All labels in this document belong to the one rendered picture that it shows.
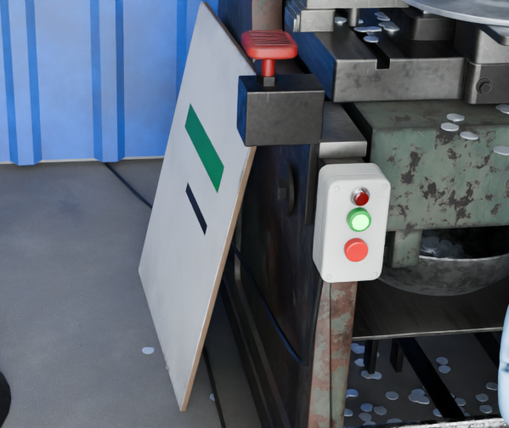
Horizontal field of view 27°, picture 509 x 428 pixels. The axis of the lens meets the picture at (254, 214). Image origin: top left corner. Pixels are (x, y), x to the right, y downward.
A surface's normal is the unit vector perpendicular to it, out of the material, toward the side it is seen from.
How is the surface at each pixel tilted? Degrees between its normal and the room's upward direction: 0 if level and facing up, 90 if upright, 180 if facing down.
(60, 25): 90
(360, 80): 90
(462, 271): 105
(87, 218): 0
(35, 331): 0
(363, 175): 0
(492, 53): 90
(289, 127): 90
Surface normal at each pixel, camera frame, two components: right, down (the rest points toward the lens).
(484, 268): 0.30, 0.66
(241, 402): 0.04, -0.89
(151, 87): 0.18, 0.45
